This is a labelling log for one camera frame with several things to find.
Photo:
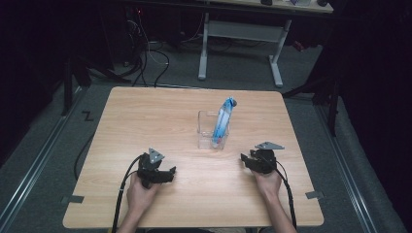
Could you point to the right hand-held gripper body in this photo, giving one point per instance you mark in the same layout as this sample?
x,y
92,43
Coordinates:
x,y
266,160

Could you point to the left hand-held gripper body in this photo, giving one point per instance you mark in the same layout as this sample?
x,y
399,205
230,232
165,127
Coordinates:
x,y
149,170

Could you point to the blue white toothpaste tube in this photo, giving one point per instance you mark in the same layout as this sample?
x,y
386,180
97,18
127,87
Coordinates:
x,y
223,123

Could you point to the clear plastic container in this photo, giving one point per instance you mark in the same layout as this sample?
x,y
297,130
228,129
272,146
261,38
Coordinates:
x,y
205,131

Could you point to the person's right hand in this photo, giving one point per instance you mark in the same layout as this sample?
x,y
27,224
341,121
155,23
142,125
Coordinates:
x,y
268,184

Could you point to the person's left hand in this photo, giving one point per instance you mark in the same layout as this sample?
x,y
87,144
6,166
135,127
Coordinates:
x,y
140,195

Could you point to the dark round table grommet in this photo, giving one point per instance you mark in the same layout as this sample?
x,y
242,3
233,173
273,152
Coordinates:
x,y
234,103

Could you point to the grey tape piece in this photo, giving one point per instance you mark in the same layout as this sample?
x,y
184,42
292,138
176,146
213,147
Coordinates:
x,y
75,199
314,194

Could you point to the black metal stand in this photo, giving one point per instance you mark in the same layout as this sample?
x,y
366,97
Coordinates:
x,y
68,87
332,106

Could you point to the small red object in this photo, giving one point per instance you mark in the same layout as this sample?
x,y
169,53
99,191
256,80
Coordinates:
x,y
298,45

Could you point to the white-legged background desk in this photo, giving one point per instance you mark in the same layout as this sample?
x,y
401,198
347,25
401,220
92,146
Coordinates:
x,y
243,30

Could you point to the metal floor rail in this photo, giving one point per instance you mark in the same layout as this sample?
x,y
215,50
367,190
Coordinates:
x,y
35,165
348,174

